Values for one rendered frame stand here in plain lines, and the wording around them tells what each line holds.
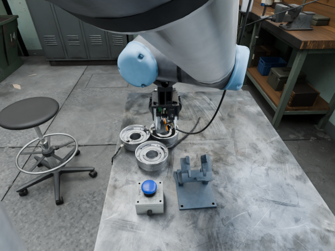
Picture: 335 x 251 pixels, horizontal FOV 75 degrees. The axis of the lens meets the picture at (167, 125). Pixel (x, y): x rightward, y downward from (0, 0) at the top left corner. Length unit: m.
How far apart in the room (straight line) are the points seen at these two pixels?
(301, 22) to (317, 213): 1.73
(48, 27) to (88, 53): 0.60
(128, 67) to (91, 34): 3.11
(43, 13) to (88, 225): 2.85
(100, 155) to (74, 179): 0.29
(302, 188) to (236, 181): 0.19
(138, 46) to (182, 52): 0.24
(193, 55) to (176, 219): 0.49
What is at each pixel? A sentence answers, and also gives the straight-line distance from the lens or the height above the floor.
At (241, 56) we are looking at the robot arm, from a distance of 0.37.
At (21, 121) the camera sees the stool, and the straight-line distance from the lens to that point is 1.43.
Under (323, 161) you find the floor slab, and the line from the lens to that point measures 2.22.
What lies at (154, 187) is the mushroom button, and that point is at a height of 0.87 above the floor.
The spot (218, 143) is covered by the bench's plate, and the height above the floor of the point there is 0.80.
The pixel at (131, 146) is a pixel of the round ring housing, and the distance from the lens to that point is 0.74.
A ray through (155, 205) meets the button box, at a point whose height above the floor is 0.84.
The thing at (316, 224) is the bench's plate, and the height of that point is 0.80.
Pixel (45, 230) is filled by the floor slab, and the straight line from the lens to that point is 1.66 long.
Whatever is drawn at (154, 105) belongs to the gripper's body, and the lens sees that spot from 0.56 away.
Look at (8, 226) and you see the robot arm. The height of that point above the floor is 1.16.
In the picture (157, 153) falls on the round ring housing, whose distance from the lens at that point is 0.71.
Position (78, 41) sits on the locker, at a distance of 3.57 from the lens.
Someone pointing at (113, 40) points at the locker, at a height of 0.39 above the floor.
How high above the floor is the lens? 1.33
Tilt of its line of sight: 38 degrees down
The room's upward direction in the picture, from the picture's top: straight up
